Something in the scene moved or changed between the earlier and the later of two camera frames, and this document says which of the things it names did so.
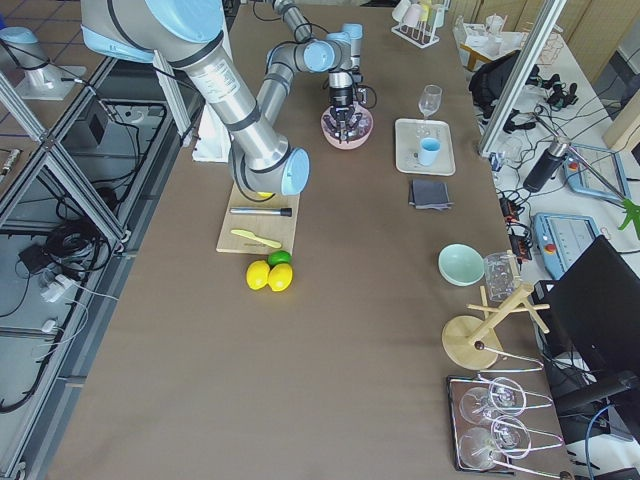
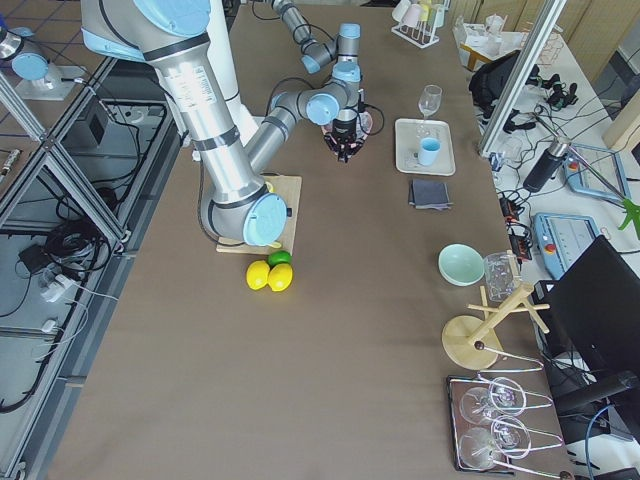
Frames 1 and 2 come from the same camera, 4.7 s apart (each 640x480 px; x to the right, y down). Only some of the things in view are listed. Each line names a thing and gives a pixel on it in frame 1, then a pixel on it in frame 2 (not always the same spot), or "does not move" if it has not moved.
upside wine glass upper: (502, 395) does not move
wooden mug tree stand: (472, 342) does not move
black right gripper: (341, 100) to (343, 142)
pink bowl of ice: (358, 134) does not move
